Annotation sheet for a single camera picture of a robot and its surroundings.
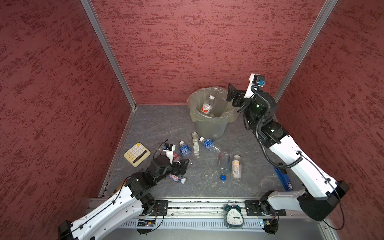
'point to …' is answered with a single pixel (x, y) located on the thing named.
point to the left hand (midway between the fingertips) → (181, 162)
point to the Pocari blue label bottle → (210, 144)
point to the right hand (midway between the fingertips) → (236, 87)
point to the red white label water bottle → (206, 107)
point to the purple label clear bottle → (174, 177)
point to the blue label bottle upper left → (185, 150)
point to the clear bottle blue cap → (224, 164)
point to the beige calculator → (136, 155)
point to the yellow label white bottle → (236, 167)
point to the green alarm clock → (233, 216)
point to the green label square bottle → (196, 143)
